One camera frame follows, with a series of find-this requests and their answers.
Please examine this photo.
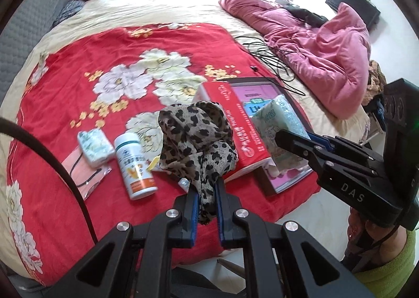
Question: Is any pale green tissue pack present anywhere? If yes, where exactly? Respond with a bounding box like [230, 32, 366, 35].
[253, 94, 311, 169]

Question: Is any brown patterned cloth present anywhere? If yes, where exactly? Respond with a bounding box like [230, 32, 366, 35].
[365, 60, 387, 102]

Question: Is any leopard print scrunchie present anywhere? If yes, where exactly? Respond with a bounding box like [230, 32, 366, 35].
[158, 102, 239, 225]

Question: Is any white supplement bottle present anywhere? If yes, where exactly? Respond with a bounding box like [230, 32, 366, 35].
[113, 133, 158, 201]

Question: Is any pink face mask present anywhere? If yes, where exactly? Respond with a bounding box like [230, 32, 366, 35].
[62, 151, 112, 200]

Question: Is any pink duvet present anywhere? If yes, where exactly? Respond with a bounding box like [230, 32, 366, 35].
[219, 0, 372, 120]

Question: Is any dark-framed pink tray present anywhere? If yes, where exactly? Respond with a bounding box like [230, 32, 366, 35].
[226, 77, 323, 197]

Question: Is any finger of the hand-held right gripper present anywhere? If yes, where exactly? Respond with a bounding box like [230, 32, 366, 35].
[275, 129, 382, 176]
[309, 134, 383, 168]

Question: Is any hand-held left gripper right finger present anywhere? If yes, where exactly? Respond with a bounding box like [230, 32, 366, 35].
[214, 178, 374, 298]

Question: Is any dark patterned cloth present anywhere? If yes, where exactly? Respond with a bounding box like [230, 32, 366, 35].
[52, 0, 86, 27]

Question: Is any black garment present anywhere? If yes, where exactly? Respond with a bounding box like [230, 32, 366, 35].
[285, 5, 328, 27]

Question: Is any person's right forearm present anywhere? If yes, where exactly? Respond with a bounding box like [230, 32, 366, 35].
[342, 209, 419, 298]

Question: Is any red and white box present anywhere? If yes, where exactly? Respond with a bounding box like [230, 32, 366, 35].
[196, 81, 272, 184]

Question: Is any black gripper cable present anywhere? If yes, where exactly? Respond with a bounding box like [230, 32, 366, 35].
[0, 117, 99, 246]

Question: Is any black cable on bed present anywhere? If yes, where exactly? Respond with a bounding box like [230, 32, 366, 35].
[236, 36, 306, 97]

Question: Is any black monitor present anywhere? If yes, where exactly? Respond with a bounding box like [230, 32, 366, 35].
[326, 0, 381, 28]

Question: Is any blue-green floral tissue pack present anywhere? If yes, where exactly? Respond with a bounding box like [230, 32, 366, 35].
[77, 128, 116, 168]

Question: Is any red floral blanket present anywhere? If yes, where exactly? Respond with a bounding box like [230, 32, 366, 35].
[7, 22, 323, 287]

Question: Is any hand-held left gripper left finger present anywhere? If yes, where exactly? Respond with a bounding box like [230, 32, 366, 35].
[49, 178, 199, 298]

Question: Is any grey quilted headboard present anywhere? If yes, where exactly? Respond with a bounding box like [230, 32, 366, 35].
[0, 0, 71, 82]

